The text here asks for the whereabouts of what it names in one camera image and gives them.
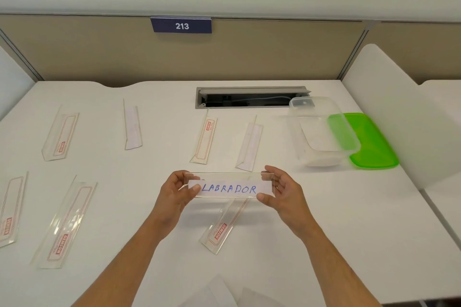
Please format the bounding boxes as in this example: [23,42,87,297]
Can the beige partition panel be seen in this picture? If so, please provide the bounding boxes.
[0,14,461,88]

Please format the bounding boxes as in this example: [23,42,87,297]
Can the person's right forearm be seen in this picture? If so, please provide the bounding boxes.
[297,226,383,307]

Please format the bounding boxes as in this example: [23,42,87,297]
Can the person's left hand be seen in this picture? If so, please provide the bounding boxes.
[151,170,201,237]

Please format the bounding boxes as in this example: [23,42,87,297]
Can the acrylic sign holder blank insert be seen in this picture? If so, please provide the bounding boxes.
[123,98,143,151]
[235,114,264,173]

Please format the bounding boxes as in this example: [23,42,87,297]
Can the person's right hand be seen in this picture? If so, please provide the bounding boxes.
[256,165,318,243]

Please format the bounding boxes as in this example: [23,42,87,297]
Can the blue number sign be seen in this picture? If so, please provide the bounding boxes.
[150,17,213,35]

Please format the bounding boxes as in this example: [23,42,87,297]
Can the white desk divider panel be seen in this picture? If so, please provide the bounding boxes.
[0,45,36,121]
[341,43,461,191]

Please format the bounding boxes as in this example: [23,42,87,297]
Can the acrylic sign holder handwritten insert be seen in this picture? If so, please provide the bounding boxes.
[184,172,276,199]

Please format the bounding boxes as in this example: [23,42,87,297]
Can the white paper sheet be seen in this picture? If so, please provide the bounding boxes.
[178,274,238,307]
[236,287,286,307]

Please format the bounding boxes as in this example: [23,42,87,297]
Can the clear plastic container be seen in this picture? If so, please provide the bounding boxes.
[286,96,362,168]

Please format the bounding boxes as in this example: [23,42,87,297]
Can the person's left forearm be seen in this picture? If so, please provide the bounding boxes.
[71,217,178,307]

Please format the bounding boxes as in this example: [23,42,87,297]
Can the grey desk cable tray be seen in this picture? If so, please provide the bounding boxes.
[195,86,311,109]

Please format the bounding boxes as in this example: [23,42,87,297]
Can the acrylic sign holder red-print insert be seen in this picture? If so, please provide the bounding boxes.
[189,109,218,165]
[199,198,251,255]
[42,105,80,162]
[0,171,29,248]
[30,175,98,270]

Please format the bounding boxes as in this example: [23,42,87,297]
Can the grey cable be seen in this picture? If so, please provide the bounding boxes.
[230,96,291,105]

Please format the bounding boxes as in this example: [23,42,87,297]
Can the green plastic lid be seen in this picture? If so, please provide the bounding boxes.
[327,112,400,170]

